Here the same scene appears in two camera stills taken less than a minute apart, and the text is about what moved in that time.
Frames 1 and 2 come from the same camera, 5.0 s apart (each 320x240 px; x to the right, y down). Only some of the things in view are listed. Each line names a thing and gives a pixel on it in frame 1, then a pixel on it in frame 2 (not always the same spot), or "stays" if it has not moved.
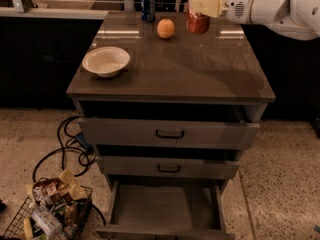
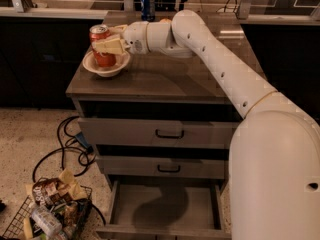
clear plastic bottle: [47, 220] stays
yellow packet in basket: [27, 228] stays
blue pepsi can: [148, 5] stays
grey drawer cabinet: [170, 130] stays
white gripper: [237, 4] → [135, 37]
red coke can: [196, 23] → [99, 32]
